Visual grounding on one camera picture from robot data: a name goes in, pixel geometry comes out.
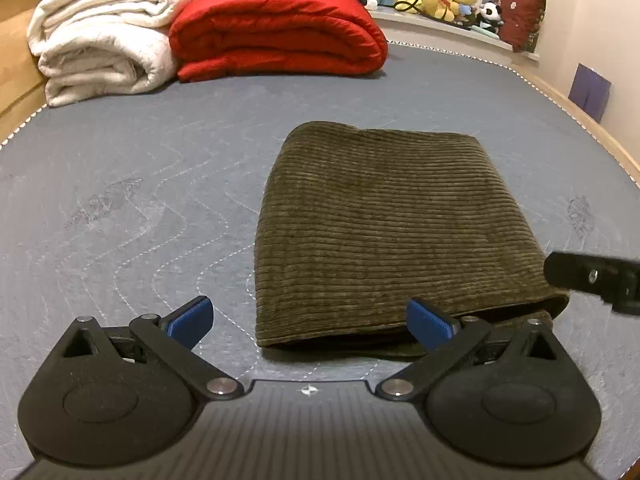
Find brown corduroy pants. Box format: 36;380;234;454
254;122;568;359

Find purple folder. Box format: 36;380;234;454
568;64;612;124

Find panda plush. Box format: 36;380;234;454
477;1;503;35

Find yellow plush toys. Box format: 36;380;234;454
393;0;478;24

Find white folded blanket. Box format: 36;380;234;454
26;0;192;107

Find red folded comforter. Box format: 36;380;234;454
169;0;388;82

